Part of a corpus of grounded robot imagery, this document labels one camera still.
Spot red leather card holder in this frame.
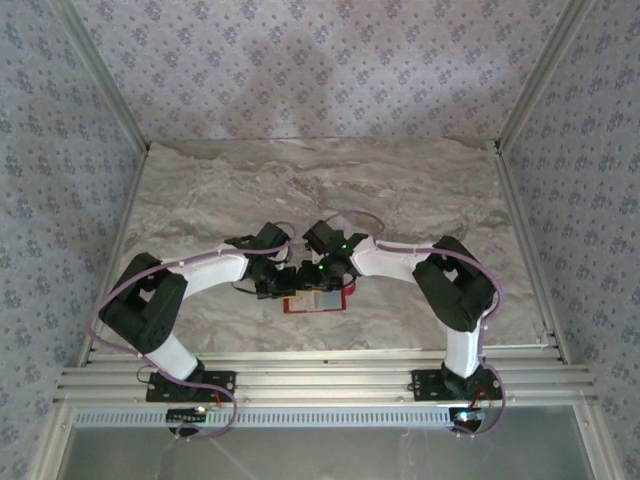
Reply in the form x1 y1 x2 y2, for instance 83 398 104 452
282 281 358 315

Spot grey metal panel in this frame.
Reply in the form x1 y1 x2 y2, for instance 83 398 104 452
58 405 602 480

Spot aluminium mounting rail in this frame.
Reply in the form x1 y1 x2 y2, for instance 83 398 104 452
53 348 599 407

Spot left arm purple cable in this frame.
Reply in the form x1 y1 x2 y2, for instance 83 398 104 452
87 222 294 444

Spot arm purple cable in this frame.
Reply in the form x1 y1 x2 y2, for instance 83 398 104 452
87 222 294 444
322 209 507 440

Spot grey slotted cable duct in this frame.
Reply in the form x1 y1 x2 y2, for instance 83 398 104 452
73 405 455 430

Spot aluminium table side rail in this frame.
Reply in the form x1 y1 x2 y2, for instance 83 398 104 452
492 142 572 364
74 144 151 369

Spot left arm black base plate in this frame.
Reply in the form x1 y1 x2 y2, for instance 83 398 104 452
144 369 238 404

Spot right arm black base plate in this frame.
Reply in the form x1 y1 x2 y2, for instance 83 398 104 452
410 368 504 402

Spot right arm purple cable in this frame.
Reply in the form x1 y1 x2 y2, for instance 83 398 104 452
322 209 507 440

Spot aluminium frame post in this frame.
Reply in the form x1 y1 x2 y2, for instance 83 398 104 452
496 0 597 152
49 0 152 152

